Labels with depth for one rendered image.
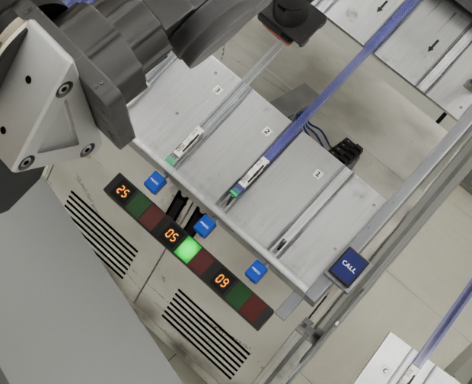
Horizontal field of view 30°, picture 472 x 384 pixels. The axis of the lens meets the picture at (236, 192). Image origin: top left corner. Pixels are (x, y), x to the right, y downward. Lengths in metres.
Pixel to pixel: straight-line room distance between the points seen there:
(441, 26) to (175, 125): 0.48
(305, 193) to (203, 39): 0.71
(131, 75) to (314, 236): 0.75
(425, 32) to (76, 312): 0.73
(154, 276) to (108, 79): 1.35
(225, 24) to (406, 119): 1.47
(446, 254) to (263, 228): 1.68
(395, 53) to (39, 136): 0.91
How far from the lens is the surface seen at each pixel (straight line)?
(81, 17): 0.69
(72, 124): 0.70
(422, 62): 1.49
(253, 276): 1.36
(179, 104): 1.45
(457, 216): 3.22
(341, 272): 1.33
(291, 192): 1.40
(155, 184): 1.40
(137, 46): 0.69
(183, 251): 1.39
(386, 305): 2.64
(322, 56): 2.18
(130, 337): 1.31
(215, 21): 0.72
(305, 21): 1.39
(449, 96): 1.47
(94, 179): 1.98
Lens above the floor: 1.58
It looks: 37 degrees down
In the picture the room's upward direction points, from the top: 32 degrees clockwise
